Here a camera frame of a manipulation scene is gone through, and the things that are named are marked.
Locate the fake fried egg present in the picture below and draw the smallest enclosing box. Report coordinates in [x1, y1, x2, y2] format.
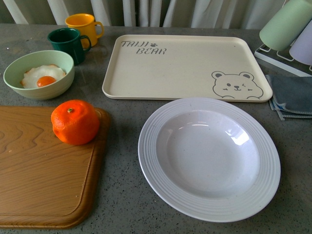
[20, 64, 66, 89]

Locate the light green bowl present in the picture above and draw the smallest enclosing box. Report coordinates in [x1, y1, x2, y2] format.
[3, 50, 75, 100]

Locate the grey folded cloth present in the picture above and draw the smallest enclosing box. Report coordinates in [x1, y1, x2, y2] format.
[266, 75, 312, 120]

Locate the orange mandarin fruit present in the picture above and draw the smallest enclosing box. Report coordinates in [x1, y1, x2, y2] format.
[51, 99, 100, 145]

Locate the light green cup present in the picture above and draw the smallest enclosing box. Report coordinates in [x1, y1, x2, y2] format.
[259, 0, 312, 51]

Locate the white ribbed deep plate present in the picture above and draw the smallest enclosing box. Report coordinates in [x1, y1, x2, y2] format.
[138, 98, 281, 222]

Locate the yellow mug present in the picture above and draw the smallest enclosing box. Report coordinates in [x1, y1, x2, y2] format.
[65, 13, 104, 47]

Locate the wooden cutting board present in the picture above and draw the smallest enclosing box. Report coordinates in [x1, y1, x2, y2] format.
[0, 106, 110, 229]

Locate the white pleated curtain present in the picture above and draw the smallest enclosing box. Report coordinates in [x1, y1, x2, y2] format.
[0, 0, 287, 29]

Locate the cream bear serving tray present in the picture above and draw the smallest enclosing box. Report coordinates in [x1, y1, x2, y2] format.
[102, 35, 273, 102]

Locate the lavender cup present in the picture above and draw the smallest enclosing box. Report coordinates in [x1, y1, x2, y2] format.
[289, 21, 312, 65]

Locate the white wire cup rack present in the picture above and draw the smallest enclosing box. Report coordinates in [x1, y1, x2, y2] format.
[254, 44, 312, 77]

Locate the dark green mug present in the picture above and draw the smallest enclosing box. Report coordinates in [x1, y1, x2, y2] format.
[47, 28, 92, 65]

